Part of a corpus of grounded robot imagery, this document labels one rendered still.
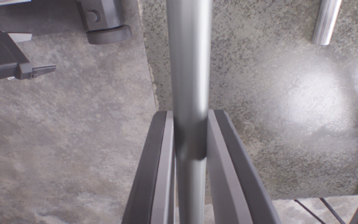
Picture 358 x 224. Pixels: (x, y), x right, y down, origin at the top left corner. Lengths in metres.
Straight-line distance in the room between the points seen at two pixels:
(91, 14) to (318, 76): 0.79
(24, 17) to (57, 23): 0.13
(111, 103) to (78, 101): 0.19
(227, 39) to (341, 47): 0.12
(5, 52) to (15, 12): 0.56
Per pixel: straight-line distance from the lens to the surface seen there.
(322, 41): 0.25
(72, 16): 1.03
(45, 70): 0.62
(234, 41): 0.23
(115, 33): 0.97
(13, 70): 0.60
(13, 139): 1.80
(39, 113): 1.55
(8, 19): 1.18
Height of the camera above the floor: 1.10
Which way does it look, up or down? 59 degrees down
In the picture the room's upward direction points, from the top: 179 degrees counter-clockwise
